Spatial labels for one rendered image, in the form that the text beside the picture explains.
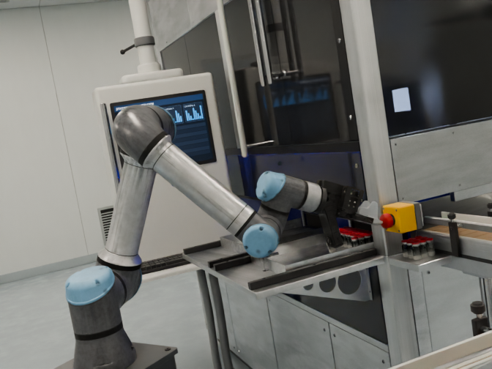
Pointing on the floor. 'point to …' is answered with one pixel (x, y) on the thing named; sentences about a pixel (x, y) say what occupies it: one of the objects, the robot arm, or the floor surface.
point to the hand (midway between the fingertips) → (377, 223)
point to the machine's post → (378, 173)
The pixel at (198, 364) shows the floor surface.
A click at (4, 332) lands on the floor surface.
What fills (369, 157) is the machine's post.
